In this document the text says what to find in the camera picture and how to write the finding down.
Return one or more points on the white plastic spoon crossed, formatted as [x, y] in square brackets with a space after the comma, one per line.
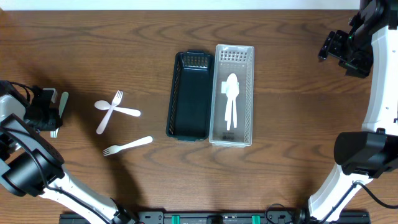
[104, 105]

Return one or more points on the dark green plastic basket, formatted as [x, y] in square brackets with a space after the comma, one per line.
[190, 96]

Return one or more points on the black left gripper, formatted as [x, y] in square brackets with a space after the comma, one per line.
[56, 115]

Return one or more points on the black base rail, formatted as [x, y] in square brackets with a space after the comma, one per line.
[278, 217]

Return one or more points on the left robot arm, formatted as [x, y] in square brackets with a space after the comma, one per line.
[30, 165]

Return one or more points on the clear plastic basket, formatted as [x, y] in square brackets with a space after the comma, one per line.
[236, 59]

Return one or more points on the white plastic fork crossed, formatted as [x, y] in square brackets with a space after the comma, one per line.
[115, 102]

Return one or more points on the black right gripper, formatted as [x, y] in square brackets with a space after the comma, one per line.
[334, 45]

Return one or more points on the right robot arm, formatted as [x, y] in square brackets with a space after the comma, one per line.
[363, 156]

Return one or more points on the white plastic fork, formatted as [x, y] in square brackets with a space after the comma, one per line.
[62, 105]
[116, 148]

